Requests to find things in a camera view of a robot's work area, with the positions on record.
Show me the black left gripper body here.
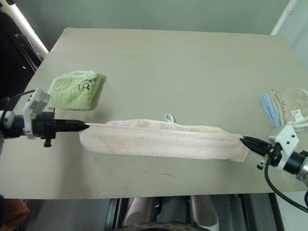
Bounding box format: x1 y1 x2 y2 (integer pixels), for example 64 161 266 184
32 107 59 148

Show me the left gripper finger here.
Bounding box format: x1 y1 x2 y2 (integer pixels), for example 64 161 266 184
54 119 88 127
55 125 90 133

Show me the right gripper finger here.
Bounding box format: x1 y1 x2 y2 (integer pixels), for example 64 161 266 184
243 140 268 156
240 136 272 150

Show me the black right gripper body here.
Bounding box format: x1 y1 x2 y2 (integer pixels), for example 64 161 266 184
257 141 283 171

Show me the pink fluffy towel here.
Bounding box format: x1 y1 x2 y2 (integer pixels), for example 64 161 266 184
78 113 247 163

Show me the green folded towel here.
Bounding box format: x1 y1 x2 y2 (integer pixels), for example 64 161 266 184
49 69 106 111

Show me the blue folded towel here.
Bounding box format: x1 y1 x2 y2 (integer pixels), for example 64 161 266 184
259 92 282 128

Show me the beige folded towel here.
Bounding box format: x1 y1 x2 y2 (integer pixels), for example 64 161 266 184
269 88 308 133

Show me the pinkish beige rounded shape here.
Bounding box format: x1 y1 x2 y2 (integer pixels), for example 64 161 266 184
124 197 157 231
188 195 220 231

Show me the orange object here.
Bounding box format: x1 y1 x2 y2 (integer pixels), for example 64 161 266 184
0 194 31 231

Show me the white slanted bar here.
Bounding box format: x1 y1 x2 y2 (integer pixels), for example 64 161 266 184
0 0 50 61

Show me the dark perforated round shape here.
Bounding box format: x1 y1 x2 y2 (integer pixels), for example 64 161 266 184
124 221 202 231

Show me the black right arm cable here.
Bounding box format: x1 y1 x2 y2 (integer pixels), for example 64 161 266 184
263 156 308 214

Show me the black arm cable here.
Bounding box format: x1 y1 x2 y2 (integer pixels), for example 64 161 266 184
0 90 37 114
263 156 308 214

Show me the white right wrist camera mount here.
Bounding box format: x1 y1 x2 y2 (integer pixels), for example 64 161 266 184
268 124 301 173

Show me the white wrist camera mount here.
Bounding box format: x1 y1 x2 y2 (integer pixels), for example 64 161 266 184
268 124 301 173
23 88 51 141

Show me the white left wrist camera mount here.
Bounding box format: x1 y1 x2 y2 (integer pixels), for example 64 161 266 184
23 88 51 141

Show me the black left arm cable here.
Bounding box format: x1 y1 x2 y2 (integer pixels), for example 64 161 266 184
0 90 37 114

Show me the dark chair frame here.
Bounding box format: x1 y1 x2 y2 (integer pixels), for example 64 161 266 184
0 11 46 102

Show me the white door frame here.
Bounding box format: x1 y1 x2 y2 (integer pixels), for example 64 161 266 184
269 0 308 49

